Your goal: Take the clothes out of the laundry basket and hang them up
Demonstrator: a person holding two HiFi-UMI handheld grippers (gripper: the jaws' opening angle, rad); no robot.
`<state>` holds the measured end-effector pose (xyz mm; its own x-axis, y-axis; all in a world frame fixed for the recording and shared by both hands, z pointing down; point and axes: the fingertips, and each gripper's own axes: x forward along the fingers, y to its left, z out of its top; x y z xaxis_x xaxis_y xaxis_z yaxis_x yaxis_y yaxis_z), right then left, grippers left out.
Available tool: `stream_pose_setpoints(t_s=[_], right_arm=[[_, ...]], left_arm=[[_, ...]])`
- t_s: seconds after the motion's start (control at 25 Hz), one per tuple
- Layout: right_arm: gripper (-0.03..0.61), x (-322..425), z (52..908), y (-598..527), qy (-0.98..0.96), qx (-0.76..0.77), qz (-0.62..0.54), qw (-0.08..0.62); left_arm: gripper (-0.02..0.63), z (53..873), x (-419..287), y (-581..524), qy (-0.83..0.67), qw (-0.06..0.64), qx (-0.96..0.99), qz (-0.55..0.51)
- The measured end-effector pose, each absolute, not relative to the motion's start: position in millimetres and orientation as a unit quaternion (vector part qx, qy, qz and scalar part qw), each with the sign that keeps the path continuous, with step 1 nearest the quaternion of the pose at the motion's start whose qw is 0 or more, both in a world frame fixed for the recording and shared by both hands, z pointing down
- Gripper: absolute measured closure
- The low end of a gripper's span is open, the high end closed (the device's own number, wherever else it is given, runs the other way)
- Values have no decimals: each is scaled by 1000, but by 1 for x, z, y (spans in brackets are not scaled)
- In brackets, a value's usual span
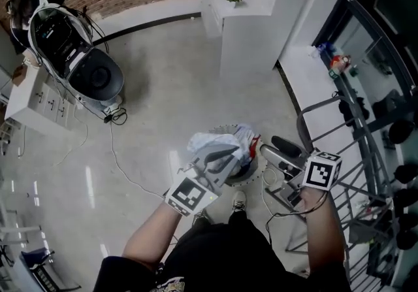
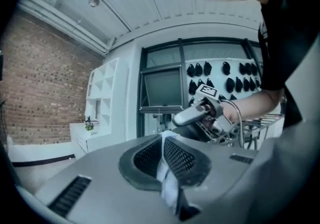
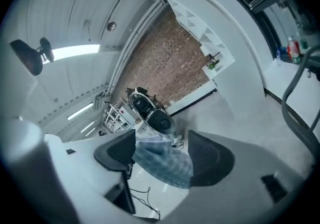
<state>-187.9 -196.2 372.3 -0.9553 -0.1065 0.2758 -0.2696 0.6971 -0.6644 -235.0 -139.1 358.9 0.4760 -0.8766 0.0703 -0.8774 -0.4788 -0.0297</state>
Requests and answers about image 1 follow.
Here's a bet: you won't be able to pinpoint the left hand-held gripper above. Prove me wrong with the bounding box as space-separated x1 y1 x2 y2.
163 144 249 218

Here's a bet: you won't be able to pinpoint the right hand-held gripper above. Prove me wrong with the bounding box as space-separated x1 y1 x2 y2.
259 135 344 214

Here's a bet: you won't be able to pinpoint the blue checkered clothes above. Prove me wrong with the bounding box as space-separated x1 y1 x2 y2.
186 132 252 167

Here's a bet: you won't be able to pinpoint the grey metal drying rack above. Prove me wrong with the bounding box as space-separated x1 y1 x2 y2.
296 96 402 285

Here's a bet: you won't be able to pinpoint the cream shirt with red collar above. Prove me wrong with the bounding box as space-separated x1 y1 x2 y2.
234 123 262 161

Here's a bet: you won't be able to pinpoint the person's left forearm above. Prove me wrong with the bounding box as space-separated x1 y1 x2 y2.
122 201 184 270

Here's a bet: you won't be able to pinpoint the person's right forearm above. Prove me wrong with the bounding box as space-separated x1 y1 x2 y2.
298 186 347 277

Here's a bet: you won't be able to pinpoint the white woven laundry basket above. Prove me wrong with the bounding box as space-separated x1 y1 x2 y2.
208 123 267 187

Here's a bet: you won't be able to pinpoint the person's right shoe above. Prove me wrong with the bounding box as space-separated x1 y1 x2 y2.
232 189 248 213

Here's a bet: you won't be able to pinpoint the person's shoe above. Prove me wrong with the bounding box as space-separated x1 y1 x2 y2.
191 210 210 225
232 189 248 213

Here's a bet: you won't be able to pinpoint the person's left shoe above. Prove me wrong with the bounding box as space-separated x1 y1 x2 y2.
191 210 210 225

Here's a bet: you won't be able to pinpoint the person's black clothing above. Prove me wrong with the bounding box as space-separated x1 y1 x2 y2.
94 212 352 292

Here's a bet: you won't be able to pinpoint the red plastic bottle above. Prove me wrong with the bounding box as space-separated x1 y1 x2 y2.
330 54 352 71

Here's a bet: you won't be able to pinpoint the blue plastic bottle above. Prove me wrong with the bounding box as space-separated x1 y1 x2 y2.
316 41 336 56

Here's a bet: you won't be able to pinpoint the white shelf cabinet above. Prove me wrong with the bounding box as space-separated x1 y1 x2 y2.
199 0 357 79

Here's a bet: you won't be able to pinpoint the white drawer desk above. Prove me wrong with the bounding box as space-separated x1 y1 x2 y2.
5 65 86 137

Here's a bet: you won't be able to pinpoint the white floor cable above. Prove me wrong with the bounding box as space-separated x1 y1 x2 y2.
52 114 89 167
109 120 170 199
261 166 285 216

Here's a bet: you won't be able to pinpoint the thin black cable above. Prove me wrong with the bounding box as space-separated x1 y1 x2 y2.
265 192 329 249

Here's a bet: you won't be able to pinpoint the black strap bundle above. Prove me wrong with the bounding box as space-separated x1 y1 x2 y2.
331 89 372 125

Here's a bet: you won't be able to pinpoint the black power adapter cable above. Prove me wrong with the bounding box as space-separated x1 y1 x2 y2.
103 107 128 125

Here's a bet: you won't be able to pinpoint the wall of black caps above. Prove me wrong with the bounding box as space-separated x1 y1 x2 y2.
388 117 418 252

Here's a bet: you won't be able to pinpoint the black window frame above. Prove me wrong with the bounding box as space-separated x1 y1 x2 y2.
312 0 418 135

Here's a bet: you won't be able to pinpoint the black frame chair blue seat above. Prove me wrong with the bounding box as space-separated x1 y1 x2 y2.
19 248 82 292

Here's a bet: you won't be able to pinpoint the white metal table frame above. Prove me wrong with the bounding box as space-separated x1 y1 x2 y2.
0 208 43 246

